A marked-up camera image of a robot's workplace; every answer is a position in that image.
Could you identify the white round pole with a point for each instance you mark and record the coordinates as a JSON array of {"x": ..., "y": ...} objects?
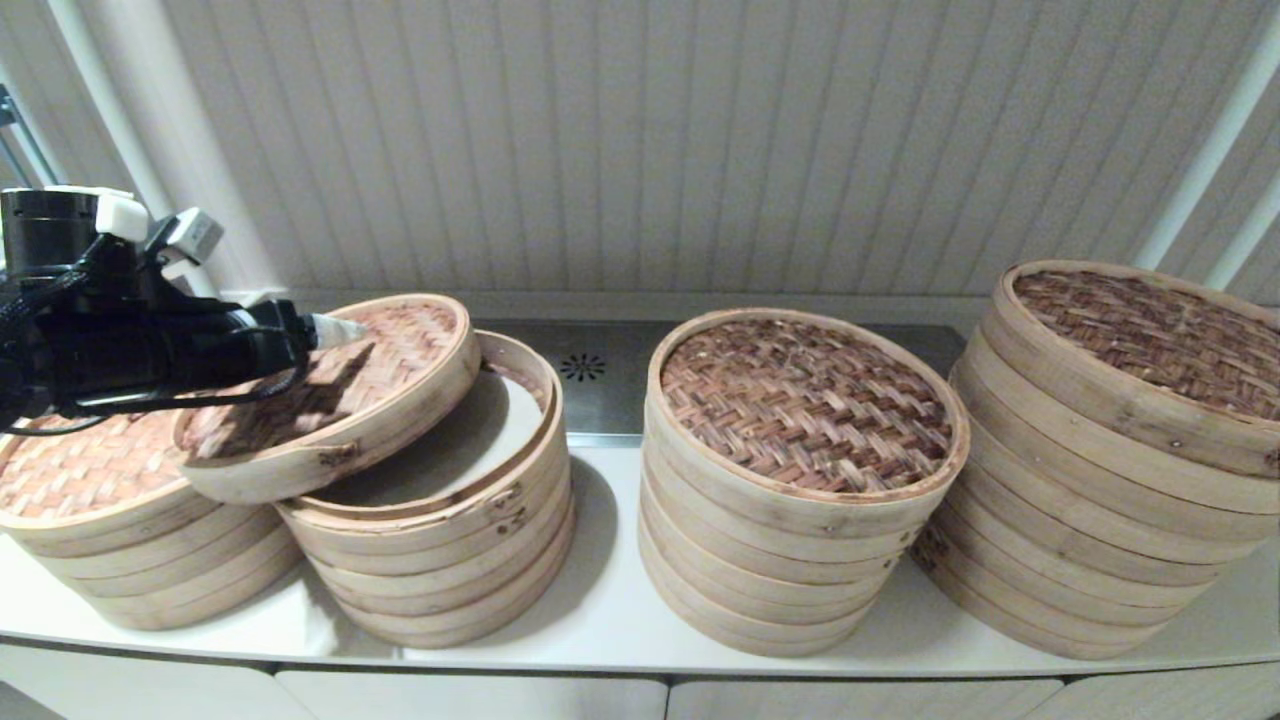
[
  {"x": 110, "y": 90},
  {"x": 1204, "y": 170},
  {"x": 1245, "y": 250}
]

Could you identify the light woven bamboo steamer lid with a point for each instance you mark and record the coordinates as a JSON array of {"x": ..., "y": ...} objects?
[{"x": 400, "y": 350}]

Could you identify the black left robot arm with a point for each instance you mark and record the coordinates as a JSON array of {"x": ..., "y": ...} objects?
[{"x": 50, "y": 235}]

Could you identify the white cloth liner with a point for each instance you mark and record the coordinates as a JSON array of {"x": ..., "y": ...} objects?
[{"x": 470, "y": 440}]

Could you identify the grey metal rack frame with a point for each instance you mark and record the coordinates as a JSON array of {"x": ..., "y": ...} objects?
[{"x": 15, "y": 130}]

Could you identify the far right steamer stack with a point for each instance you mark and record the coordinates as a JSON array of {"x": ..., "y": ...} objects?
[{"x": 1150, "y": 340}]

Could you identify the dark woven bamboo steamer lid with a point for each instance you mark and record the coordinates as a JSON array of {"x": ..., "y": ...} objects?
[{"x": 800, "y": 400}]

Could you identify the white stand base bar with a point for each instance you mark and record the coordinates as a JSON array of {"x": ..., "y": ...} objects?
[{"x": 255, "y": 297}]

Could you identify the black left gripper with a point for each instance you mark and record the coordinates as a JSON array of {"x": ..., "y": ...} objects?
[{"x": 130, "y": 355}]

